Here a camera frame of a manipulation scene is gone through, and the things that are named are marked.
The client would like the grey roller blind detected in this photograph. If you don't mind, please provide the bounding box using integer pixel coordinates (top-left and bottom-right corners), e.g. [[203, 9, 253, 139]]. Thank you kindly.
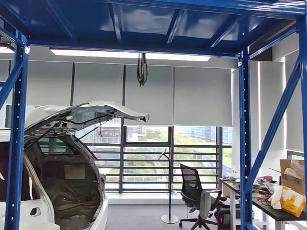
[[73, 63, 124, 110], [125, 65, 174, 127], [285, 50, 304, 153], [26, 60, 73, 107], [173, 67, 233, 127]]

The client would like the black window railing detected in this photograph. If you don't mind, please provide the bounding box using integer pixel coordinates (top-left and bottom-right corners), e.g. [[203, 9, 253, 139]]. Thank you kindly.
[[87, 143, 232, 193]]

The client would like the white car body shell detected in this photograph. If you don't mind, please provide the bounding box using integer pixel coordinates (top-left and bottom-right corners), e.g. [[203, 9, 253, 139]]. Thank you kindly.
[[0, 101, 150, 230]]

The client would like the black mesh office chair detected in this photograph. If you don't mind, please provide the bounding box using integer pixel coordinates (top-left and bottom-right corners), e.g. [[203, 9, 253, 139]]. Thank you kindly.
[[178, 163, 222, 230]]

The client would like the blue steel shelving rack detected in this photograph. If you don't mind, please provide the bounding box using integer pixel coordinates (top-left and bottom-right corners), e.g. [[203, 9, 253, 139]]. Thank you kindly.
[[0, 0, 307, 230]]

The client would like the long ceiling light bar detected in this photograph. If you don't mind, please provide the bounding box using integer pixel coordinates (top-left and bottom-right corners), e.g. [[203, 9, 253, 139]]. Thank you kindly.
[[50, 47, 211, 62]]

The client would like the black pole floor stand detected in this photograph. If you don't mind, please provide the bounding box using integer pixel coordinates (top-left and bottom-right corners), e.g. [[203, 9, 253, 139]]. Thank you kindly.
[[157, 148, 179, 225]]

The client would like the grey jacket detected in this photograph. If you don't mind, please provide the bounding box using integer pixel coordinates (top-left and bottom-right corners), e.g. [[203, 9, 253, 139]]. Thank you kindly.
[[200, 191, 212, 220]]

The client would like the black equipment case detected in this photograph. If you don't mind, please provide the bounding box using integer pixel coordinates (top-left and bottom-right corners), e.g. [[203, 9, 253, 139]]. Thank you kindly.
[[216, 207, 241, 230]]

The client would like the dark top desk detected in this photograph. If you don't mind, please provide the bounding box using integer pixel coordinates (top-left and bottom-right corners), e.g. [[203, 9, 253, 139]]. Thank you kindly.
[[219, 178, 307, 230]]

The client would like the open brown cardboard box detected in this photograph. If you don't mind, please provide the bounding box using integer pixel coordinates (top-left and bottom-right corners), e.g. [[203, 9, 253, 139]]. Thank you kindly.
[[270, 159, 306, 196]]

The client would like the yellow white plastic package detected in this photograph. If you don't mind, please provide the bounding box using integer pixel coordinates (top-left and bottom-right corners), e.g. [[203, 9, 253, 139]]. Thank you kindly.
[[268, 185, 306, 219]]

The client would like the rectangular ceiling lamp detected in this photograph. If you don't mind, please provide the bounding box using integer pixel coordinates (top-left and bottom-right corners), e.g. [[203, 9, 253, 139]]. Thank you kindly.
[[0, 44, 15, 54]]

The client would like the black hanging cable bundle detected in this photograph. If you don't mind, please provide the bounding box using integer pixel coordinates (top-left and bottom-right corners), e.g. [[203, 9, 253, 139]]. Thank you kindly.
[[136, 53, 148, 87]]

